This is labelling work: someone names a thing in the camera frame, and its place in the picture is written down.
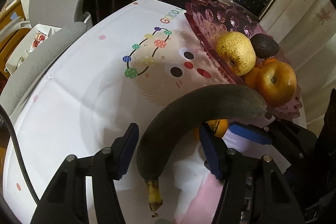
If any large orange tangerine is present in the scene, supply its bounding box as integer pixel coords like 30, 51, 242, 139
191, 119, 229, 140

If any orange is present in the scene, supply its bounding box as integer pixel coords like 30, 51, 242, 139
255, 57, 277, 69
244, 67, 260, 89

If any dark overripe banana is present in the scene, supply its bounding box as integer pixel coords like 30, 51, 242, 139
136, 84, 267, 217

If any red apple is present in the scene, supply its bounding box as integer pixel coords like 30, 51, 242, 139
256, 61, 297, 107

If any yellow pear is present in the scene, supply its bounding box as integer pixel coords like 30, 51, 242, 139
215, 31, 256, 76

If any dark avocado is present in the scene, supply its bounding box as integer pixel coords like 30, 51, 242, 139
250, 34, 280, 59

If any cartoon printed tablecloth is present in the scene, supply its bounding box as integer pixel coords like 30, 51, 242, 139
2, 0, 308, 224

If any purple glass fruit bowl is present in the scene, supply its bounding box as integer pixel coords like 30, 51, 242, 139
185, 0, 302, 121

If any white floral curtain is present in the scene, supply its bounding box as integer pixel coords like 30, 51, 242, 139
260, 0, 335, 135

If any white box on chair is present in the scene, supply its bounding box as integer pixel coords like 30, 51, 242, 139
5, 24, 61, 75

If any wooden desk with drawers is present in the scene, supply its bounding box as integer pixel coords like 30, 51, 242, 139
1, 0, 31, 79

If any grey office chair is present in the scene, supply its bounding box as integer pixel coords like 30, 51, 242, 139
1, 0, 88, 116

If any black cable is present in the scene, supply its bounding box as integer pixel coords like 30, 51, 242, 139
0, 105, 40, 206

